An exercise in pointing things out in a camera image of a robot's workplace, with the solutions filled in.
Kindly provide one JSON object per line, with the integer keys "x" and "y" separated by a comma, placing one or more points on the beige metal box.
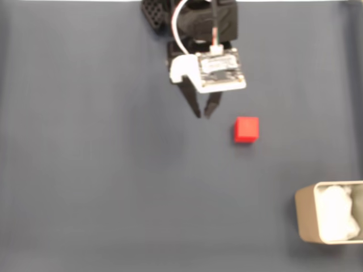
{"x": 306, "y": 215}

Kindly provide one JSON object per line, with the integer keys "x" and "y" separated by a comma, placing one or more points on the camera board on white mount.
{"x": 218, "y": 71}

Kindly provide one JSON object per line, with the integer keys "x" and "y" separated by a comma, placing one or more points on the red cube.
{"x": 246, "y": 129}

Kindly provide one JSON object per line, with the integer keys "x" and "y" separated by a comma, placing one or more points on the white crumpled paper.
{"x": 336, "y": 212}

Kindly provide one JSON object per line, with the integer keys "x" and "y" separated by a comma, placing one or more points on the blue-grey table mat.
{"x": 99, "y": 156}

